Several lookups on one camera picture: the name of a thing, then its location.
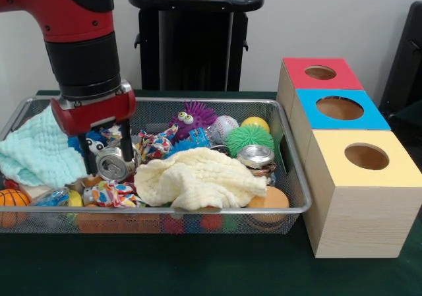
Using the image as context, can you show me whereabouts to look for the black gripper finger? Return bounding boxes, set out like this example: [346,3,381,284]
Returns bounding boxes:
[119,120,135,163]
[78,133,98,175]

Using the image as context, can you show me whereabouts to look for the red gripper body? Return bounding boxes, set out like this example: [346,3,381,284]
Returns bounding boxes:
[51,90,137,137]

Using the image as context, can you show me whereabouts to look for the silver drink can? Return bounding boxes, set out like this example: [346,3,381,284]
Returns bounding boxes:
[95,146,142,182]

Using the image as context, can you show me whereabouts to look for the shallow mesh bin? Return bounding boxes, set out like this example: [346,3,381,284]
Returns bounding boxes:
[0,95,313,235]

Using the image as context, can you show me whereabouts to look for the wooden box with three holes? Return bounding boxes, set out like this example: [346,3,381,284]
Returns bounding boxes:
[276,57,422,259]

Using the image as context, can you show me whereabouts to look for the blue spiky toy with eyes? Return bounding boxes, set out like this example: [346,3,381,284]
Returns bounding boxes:
[67,131,107,155]

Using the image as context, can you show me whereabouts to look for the mint green cloth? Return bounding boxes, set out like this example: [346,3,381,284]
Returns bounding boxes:
[0,106,90,189]

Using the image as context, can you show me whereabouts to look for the purple spiky toy with eyes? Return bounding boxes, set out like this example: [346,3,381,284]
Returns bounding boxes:
[169,100,218,142]

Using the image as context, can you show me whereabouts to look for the cream yellow cloth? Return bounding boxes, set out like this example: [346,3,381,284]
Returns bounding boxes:
[133,146,268,210]

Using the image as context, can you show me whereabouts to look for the small orange basketball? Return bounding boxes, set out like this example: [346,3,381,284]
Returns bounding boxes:
[0,188,31,207]

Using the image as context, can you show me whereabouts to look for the white baseball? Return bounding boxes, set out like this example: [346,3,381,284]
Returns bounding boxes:
[212,115,239,135]

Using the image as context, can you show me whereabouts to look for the green spiky ball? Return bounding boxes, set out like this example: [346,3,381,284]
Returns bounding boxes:
[224,123,276,158]

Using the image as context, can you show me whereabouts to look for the crushed silver can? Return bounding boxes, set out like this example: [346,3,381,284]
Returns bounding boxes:
[236,144,276,170]

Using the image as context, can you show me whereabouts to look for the yellow ball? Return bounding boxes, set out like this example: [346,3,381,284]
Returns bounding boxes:
[240,116,270,134]

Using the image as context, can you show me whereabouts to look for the dark green tablecloth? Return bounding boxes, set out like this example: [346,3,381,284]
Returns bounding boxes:
[394,100,422,129]
[0,90,422,296]

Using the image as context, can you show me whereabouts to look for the pale orange foam ball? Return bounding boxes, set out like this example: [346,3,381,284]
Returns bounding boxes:
[246,186,290,210]

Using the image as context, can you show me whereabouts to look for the black stand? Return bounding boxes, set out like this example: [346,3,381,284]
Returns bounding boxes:
[378,1,422,112]

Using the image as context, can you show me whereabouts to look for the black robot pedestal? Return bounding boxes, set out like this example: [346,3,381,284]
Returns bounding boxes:
[127,0,265,92]

